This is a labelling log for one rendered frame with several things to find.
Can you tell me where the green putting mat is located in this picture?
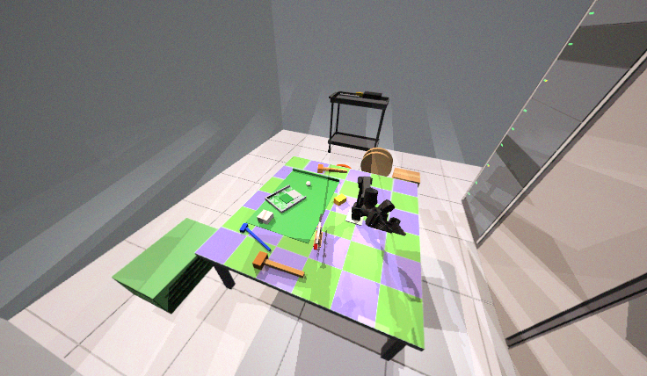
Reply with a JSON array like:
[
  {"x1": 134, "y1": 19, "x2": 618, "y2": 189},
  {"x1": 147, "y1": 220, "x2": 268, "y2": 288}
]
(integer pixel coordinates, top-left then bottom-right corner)
[{"x1": 246, "y1": 171, "x2": 339, "y2": 243}]

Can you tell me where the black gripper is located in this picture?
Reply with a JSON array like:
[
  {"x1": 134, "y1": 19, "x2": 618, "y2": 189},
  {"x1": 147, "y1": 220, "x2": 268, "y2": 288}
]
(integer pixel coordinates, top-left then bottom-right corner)
[{"x1": 365, "y1": 208, "x2": 406, "y2": 236}]

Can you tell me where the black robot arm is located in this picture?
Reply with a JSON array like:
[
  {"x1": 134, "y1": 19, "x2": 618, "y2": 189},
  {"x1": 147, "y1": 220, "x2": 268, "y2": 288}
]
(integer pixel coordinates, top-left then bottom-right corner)
[{"x1": 351, "y1": 176, "x2": 395, "y2": 221}]

